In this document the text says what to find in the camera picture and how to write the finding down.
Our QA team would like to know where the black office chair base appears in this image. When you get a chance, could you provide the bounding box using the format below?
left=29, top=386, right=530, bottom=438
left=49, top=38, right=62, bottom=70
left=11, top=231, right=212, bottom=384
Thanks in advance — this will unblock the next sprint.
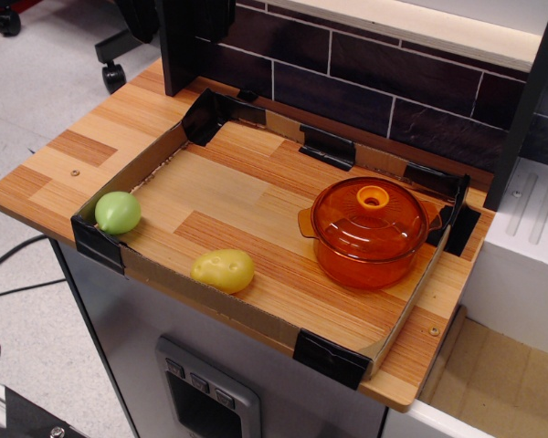
left=94, top=29, right=144, bottom=94

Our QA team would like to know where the black cable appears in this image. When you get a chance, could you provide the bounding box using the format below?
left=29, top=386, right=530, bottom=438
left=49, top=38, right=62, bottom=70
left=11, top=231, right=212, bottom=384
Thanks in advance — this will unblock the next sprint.
left=0, top=234, right=68, bottom=302

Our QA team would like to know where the orange transparent pot lid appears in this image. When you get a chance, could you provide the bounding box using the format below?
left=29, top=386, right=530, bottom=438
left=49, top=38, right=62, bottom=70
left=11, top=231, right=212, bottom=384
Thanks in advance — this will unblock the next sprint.
left=311, top=177, right=431, bottom=262

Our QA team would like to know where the yellow toy potato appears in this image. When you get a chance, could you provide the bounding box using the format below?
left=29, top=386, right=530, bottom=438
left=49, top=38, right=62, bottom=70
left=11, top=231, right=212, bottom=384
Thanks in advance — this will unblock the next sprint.
left=190, top=249, right=255, bottom=294

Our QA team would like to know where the black post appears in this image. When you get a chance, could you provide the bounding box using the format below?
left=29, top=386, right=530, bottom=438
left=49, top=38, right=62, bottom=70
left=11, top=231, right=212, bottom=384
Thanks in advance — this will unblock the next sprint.
left=483, top=23, right=548, bottom=212

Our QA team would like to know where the green toy pear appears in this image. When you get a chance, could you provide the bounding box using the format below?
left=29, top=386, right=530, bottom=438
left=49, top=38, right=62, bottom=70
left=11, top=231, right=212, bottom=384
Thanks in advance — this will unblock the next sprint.
left=95, top=192, right=142, bottom=235

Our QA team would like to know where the orange transparent pot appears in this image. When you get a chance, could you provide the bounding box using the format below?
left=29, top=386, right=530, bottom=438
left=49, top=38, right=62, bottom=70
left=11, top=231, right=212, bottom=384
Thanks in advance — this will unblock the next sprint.
left=298, top=201, right=442, bottom=290

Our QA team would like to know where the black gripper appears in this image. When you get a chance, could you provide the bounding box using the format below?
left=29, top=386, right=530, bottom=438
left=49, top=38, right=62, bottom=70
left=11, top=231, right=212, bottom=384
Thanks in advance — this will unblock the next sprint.
left=126, top=0, right=237, bottom=45

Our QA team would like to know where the black caster wheel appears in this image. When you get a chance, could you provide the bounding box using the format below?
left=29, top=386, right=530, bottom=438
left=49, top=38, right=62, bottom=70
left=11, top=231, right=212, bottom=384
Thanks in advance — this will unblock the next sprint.
left=0, top=6, right=22, bottom=37

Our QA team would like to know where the white toy sink unit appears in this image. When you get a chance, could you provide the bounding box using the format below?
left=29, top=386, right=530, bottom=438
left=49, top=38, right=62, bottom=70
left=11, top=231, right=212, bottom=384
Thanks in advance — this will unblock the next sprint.
left=383, top=159, right=548, bottom=437

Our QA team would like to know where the grey toy oven panel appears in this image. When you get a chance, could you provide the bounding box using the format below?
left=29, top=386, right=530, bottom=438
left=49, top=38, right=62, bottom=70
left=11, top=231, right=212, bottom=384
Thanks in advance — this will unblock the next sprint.
left=155, top=337, right=262, bottom=438

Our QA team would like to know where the cardboard fence with black tape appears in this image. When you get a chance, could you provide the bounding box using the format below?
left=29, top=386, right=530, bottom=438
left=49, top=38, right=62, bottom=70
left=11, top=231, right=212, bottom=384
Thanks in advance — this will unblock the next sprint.
left=71, top=90, right=490, bottom=404

